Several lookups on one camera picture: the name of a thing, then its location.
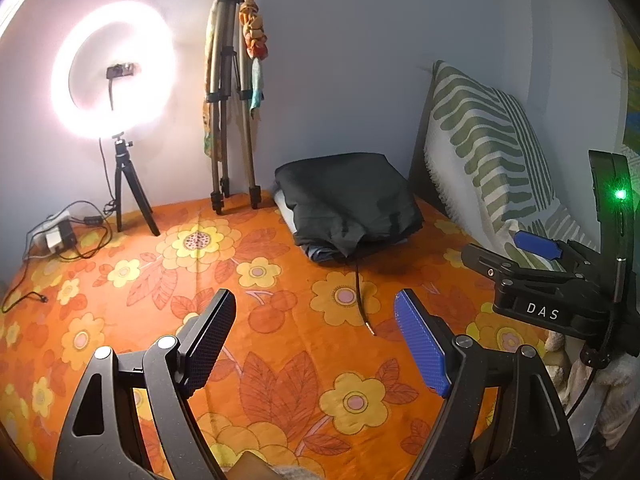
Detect colourful cloth strip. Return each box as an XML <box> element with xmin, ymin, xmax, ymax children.
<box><xmin>237</xmin><ymin>0</ymin><xmax>271</xmax><ymax>116</ymax></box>

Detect tall metal tripod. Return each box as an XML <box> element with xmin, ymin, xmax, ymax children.
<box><xmin>205</xmin><ymin>0</ymin><xmax>262</xmax><ymax>216</ymax></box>

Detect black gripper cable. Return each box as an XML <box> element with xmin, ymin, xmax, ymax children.
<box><xmin>562</xmin><ymin>310</ymin><xmax>621</xmax><ymax>418</ymax></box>

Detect orange floral bedsheet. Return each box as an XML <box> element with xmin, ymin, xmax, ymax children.
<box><xmin>0</xmin><ymin>192</ymin><xmax>571</xmax><ymax>480</ymax></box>

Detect person's left forearm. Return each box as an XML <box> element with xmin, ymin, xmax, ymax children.
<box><xmin>222</xmin><ymin>450</ymin><xmax>331</xmax><ymax>480</ymax></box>

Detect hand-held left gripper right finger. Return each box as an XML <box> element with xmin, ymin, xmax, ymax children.
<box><xmin>394</xmin><ymin>288</ymin><xmax>581</xmax><ymax>480</ymax></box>

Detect black cable with inline switch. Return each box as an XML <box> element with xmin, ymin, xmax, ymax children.
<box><xmin>25</xmin><ymin>137</ymin><xmax>123</xmax><ymax>261</ymax></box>

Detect green striped white pillow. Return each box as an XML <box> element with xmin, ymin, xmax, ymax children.
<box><xmin>422</xmin><ymin>60</ymin><xmax>601</xmax><ymax>273</ymax></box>

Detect yellow green cloth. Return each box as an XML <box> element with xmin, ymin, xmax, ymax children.
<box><xmin>617</xmin><ymin>25</ymin><xmax>640</xmax><ymax>153</ymax></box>

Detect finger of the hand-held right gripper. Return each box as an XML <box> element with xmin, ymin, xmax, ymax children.
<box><xmin>461</xmin><ymin>242</ymin><xmax>576</xmax><ymax>287</ymax></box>
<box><xmin>514</xmin><ymin>230</ymin><xmax>599</xmax><ymax>274</ymax></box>

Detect dark green pants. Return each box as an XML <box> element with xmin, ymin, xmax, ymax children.
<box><xmin>274</xmin><ymin>152</ymin><xmax>425</xmax><ymax>261</ymax></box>

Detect ring light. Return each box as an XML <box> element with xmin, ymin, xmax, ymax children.
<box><xmin>50</xmin><ymin>0</ymin><xmax>178</xmax><ymax>141</ymax></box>

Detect person's right forearm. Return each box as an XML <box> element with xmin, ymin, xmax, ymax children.
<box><xmin>542</xmin><ymin>330</ymin><xmax>640</xmax><ymax>453</ymax></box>

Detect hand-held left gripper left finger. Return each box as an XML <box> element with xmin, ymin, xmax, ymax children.
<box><xmin>52</xmin><ymin>289</ymin><xmax>237</xmax><ymax>480</ymax></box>

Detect white power strip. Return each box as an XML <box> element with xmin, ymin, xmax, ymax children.
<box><xmin>30</xmin><ymin>214</ymin><xmax>71</xmax><ymax>251</ymax></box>

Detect small black tripod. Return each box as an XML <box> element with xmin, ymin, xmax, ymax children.
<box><xmin>107</xmin><ymin>132</ymin><xmax>162</xmax><ymax>237</ymax></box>

